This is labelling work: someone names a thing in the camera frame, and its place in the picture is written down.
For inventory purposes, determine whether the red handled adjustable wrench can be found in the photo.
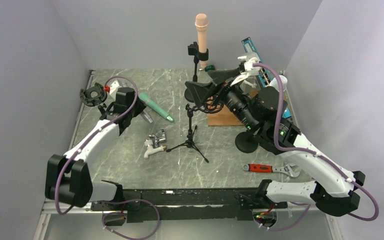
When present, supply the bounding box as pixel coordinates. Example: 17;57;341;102
242;163;301;178

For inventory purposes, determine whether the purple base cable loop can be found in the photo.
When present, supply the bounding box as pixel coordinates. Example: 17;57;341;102
101;198;161;240

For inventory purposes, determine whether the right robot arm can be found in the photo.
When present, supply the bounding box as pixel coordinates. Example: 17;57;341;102
185;69;365;217

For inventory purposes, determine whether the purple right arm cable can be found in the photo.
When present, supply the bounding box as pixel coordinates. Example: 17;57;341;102
252;62;380;222

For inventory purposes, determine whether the black tripod shock mount stand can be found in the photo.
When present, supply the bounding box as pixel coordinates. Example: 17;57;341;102
165;95;224;163

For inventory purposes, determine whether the black round base clip stand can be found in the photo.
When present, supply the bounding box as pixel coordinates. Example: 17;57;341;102
184;42;209;103

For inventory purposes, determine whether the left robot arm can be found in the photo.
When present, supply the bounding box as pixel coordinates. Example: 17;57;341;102
44;87;146;210

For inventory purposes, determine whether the green handled screwdriver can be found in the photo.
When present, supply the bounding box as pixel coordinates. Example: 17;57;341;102
203;65;215;72

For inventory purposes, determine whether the white and chrome faucet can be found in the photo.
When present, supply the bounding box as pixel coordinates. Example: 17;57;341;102
143;128;167;159

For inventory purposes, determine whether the wooden board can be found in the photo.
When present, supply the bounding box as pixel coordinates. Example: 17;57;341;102
208;95;260;129

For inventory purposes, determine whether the mint green microphone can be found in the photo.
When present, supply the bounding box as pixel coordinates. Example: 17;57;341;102
138;92;175;123

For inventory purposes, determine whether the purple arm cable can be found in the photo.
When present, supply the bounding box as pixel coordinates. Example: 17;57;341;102
252;62;380;222
54;76;139;216

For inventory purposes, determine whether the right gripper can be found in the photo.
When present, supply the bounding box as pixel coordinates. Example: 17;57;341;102
185;67;260;131

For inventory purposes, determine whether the metal bracket on post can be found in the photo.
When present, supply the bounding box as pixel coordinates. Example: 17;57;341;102
240;76;260;92

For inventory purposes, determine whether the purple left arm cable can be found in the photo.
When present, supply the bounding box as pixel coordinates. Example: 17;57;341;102
54;76;139;216

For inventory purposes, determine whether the blue network switch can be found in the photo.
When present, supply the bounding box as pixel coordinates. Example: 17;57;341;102
241;37;292;120

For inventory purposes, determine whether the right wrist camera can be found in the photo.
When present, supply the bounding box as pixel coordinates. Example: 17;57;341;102
229;53;260;87

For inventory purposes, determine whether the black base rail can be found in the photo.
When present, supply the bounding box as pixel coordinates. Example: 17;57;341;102
91;187;271;223

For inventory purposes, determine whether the grey condenser microphone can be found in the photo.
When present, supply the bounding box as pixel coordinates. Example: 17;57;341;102
140;110;154;124

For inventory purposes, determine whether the black shock mount desk stand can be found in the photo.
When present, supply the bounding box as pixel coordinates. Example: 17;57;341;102
79;82;108;120

